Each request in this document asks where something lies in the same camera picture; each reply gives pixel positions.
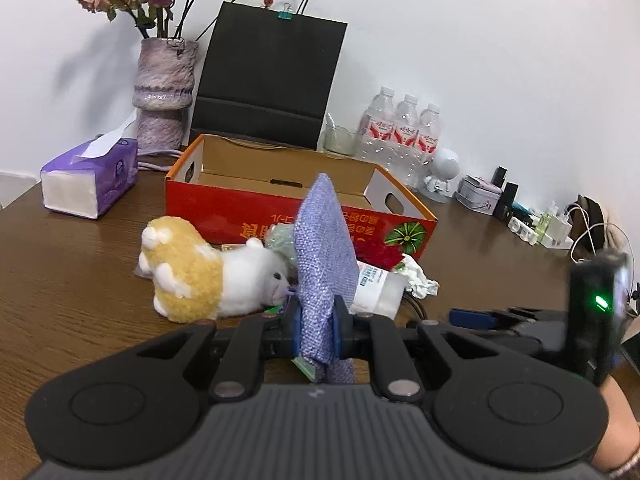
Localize purple textured vase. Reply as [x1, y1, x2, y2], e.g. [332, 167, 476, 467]
[132, 37, 200, 151]

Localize red cardboard box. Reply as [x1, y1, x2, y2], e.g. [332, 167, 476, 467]
[165, 133, 439, 270]

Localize purple woven pouch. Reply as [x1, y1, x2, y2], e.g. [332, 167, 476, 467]
[292, 172, 362, 386]

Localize grey tin box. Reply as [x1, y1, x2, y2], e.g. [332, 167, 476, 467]
[457, 175, 504, 211]

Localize white robot figurine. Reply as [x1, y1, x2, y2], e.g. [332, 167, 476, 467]
[422, 147, 461, 196]

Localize white cable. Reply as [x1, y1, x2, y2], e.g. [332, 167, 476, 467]
[566, 202, 632, 264]

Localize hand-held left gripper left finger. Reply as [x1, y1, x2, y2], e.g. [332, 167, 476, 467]
[116, 296, 304, 403]

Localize white tissue paper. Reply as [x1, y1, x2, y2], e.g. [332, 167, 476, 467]
[394, 253, 441, 299]

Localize small green packet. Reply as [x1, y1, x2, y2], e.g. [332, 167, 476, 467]
[291, 354, 317, 380]

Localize black paper bag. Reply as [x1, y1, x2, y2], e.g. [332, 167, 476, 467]
[190, 0, 349, 151]

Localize brown bag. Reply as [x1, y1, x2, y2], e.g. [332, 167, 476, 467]
[570, 194, 632, 264]

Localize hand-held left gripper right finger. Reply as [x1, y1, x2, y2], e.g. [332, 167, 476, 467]
[332, 296, 521, 403]

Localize purple tissue pack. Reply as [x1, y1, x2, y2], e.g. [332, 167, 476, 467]
[40, 110, 140, 220]

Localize clear green bubble wrap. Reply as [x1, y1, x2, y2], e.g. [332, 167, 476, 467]
[262, 223, 302, 282]

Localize white power strip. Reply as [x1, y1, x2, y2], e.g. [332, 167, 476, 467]
[508, 214, 574, 250]

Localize silver bracelet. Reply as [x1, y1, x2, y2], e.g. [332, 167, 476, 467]
[607, 447, 640, 480]

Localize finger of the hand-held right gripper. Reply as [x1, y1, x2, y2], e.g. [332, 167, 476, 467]
[448, 306, 540, 334]

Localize white and yellow plush toy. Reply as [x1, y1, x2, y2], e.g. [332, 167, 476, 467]
[134, 215, 292, 324]

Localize clear glass cup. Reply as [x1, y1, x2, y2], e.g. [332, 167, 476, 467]
[322, 114, 362, 156]

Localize tall black box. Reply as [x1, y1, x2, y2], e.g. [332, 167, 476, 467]
[498, 182, 519, 221]

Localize small green bottle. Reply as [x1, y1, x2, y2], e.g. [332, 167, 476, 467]
[537, 201, 559, 239]

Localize white plastic bottle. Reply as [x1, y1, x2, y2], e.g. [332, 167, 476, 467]
[352, 260, 407, 319]

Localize person's right hand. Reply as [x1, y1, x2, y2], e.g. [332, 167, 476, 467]
[592, 374, 640, 472]

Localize white cables by vase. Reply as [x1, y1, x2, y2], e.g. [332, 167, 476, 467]
[137, 150, 187, 172]

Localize clear water bottle red label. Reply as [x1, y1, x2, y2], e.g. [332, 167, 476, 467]
[411, 102, 443, 188]
[357, 86, 398, 161]
[390, 93, 420, 181]

